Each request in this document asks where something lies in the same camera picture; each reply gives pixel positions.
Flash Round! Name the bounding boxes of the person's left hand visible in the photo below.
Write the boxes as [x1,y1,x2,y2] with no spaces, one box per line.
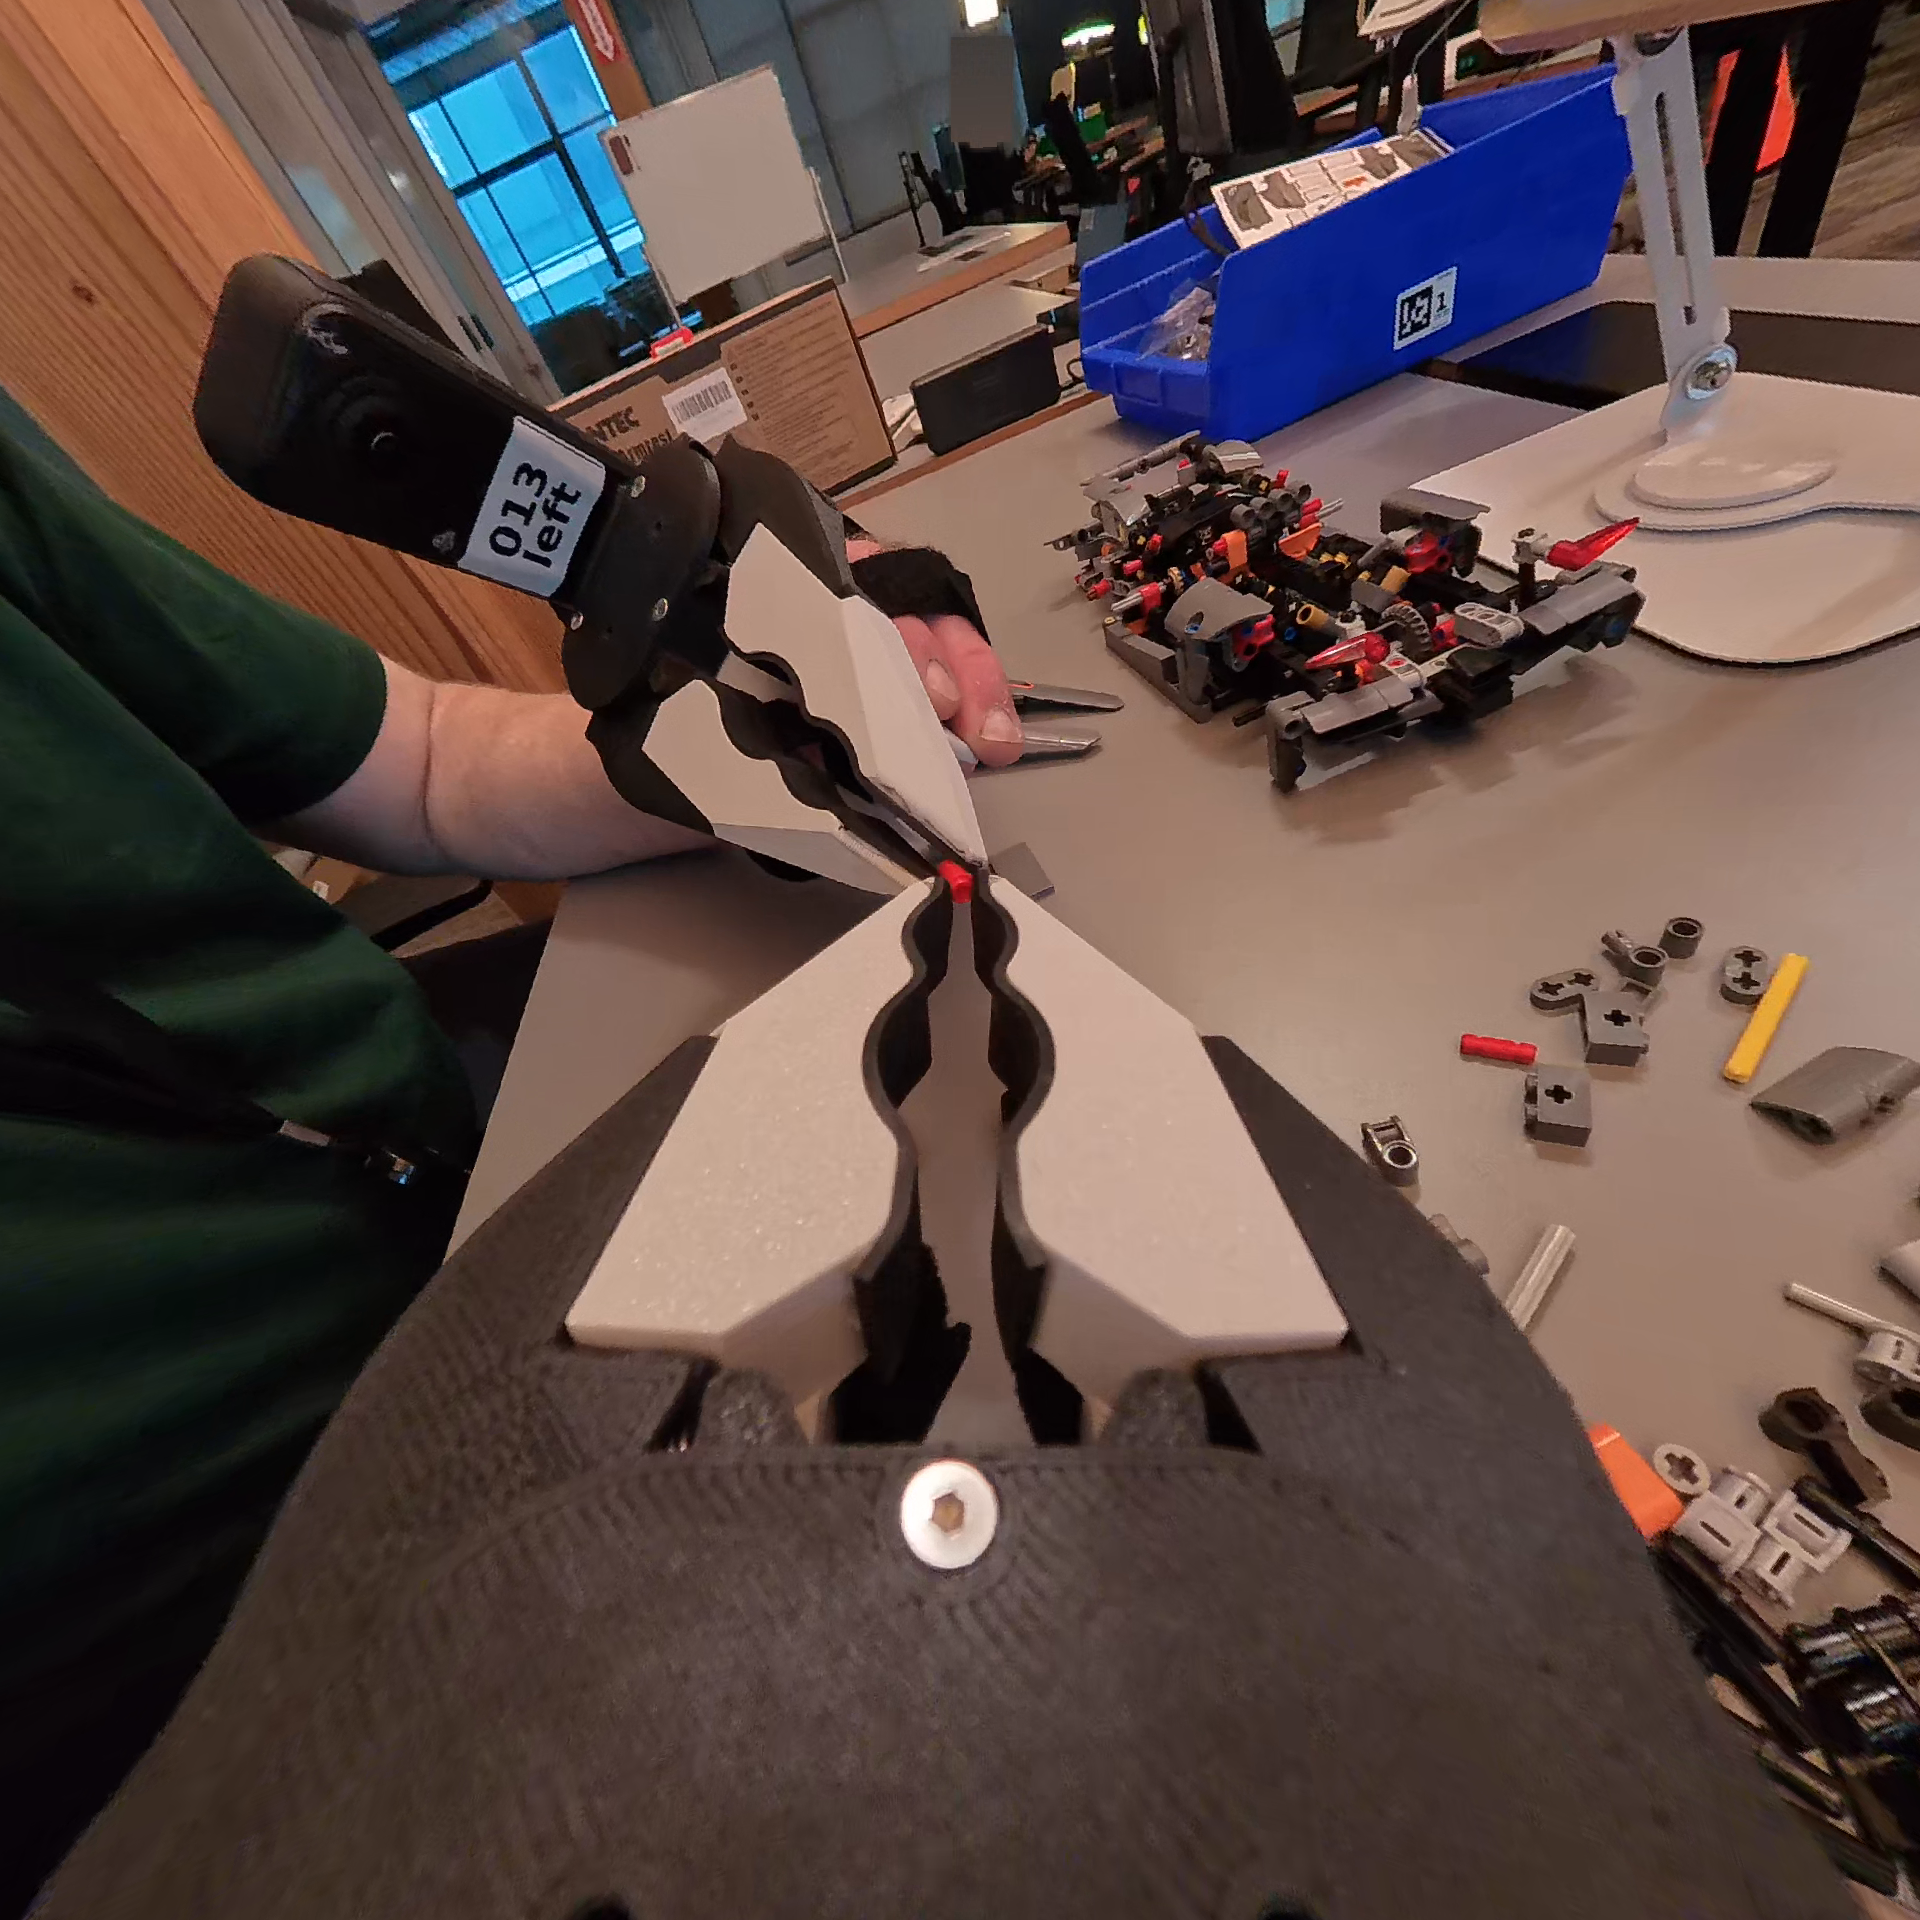
[848,539,1024,770]

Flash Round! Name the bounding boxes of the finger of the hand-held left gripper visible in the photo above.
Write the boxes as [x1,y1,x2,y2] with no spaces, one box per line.
[646,681,941,903]
[725,525,993,867]

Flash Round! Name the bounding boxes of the grey winged lego subassembly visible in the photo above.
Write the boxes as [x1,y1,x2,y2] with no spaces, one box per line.
[961,678,1128,770]

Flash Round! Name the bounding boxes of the pile of lego pieces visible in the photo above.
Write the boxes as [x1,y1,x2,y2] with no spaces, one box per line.
[1358,907,1920,1893]

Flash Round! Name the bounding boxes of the printed paper sheet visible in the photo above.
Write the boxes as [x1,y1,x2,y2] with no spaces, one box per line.
[1208,129,1456,249]

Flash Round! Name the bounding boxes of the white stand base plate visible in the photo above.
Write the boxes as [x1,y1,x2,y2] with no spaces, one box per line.
[1411,0,1920,662]

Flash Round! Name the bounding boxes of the partly built lego car model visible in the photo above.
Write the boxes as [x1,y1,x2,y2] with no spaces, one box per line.
[1073,435,1648,793]

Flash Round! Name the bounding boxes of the brown cardboard box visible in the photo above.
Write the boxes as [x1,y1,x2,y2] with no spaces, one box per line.
[546,277,898,495]

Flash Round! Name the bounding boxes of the white board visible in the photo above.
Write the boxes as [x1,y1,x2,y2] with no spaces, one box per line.
[599,67,842,308]

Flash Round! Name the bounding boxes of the grey flat board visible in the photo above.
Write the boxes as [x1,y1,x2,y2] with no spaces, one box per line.
[1417,257,1920,406]

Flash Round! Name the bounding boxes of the wooden shelf board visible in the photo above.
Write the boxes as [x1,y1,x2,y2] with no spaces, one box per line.
[1478,0,1920,54]

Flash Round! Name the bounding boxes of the blue labelled plastic bin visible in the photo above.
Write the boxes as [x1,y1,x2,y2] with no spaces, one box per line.
[1077,65,1635,443]

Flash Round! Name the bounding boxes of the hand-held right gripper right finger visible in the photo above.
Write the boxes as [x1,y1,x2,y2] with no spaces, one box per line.
[971,877,1349,1445]

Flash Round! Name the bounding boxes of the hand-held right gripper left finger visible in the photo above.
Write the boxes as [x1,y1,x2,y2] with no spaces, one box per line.
[567,877,963,1450]

